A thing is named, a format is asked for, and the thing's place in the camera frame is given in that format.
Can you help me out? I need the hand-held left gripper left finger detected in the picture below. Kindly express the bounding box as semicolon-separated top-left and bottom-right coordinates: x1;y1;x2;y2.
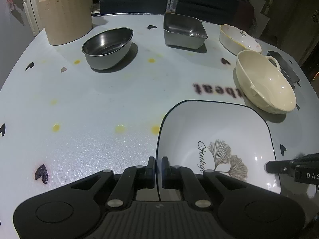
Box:
71;156;156;208

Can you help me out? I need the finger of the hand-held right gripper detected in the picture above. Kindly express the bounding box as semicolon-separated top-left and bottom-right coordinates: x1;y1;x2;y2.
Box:
266;153;319;177

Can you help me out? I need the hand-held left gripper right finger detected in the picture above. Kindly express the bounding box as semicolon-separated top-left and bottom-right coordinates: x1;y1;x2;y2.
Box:
161;156;247;208

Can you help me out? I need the square white leaf print plate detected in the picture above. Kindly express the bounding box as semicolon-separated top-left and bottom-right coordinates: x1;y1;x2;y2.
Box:
156;100;282;202

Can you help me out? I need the cream bowl with handles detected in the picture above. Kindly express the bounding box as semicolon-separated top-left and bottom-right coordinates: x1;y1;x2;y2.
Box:
235;50;297;114

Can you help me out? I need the rectangular steel container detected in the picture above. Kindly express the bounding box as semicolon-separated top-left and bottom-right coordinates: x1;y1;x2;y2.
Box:
267;50;301;83

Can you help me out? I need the oval steel bowl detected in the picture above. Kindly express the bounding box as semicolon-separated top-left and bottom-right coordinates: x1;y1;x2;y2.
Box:
82;27;134;70

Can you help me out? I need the white floral bowl yellow rim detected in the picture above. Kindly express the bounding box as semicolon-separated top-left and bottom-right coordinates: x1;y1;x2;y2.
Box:
219;24;263;56

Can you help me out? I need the square steel container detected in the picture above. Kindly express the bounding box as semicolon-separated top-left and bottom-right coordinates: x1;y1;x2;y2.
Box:
163;13;208;49

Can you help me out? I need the white heart print tablecloth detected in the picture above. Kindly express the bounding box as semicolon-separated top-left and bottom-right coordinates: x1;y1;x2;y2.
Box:
0;12;312;239

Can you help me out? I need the maroon upholstered chair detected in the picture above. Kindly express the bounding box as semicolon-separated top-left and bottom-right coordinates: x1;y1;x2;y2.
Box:
235;1;255;34

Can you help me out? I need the beige wooden cylinder stand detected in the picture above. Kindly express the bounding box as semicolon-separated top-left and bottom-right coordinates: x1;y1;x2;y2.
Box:
38;0;93;46

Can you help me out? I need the white kitchen cabinet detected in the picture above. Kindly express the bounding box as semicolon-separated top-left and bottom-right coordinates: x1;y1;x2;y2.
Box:
21;0;41;36

